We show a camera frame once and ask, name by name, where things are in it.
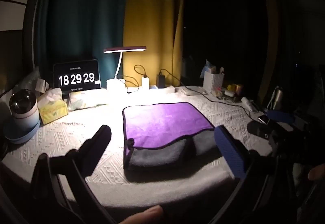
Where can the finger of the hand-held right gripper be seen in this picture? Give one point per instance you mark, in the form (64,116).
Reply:
(259,129)
(279,115)

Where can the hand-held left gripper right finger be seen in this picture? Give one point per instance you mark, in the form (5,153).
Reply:
(229,154)

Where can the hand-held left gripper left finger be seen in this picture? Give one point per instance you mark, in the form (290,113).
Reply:
(97,141)

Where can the dark grey towel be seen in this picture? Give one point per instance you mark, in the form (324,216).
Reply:
(160,158)

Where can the purple towel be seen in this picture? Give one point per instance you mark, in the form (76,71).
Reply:
(165,123)

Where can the person's right hand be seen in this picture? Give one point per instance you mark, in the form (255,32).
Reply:
(316,173)

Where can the person's left hand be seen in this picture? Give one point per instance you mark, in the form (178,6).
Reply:
(144,216)

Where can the smartphone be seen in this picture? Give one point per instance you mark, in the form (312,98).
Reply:
(264,119)

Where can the metal bottle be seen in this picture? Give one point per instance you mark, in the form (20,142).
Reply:
(275,97)

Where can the white textured tablecloth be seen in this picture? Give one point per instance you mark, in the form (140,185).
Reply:
(76,137)

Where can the white tube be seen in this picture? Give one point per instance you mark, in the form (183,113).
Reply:
(248,104)

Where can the white wet wipes pack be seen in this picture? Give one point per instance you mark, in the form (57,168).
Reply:
(86,101)

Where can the yellow small box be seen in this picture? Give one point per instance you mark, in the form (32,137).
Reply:
(234,87)

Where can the yellow tissue box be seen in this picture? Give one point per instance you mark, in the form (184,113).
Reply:
(52,109)

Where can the white desk lamp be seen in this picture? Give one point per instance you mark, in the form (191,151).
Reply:
(118,82)

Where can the white lattice pen holder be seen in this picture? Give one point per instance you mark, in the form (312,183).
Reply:
(212,83)

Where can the tablet with clock display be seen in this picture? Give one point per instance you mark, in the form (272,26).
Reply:
(76,78)

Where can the white flat packet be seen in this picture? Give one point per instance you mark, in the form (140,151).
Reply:
(194,91)

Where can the white charger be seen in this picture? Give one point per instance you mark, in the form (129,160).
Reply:
(145,83)

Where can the blue round base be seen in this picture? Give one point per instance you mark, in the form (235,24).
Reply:
(20,137)

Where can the blue and white packet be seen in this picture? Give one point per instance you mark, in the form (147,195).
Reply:
(208,68)

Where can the white device with dark dome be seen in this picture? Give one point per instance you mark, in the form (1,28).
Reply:
(24,109)

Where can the black charger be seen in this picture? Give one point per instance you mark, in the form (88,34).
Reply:
(160,81)

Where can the clear plastic bag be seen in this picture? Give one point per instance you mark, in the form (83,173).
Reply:
(28,79)

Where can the teal curtain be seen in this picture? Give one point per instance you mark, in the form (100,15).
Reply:
(86,16)

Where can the yellow curtain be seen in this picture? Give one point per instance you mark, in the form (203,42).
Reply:
(152,16)

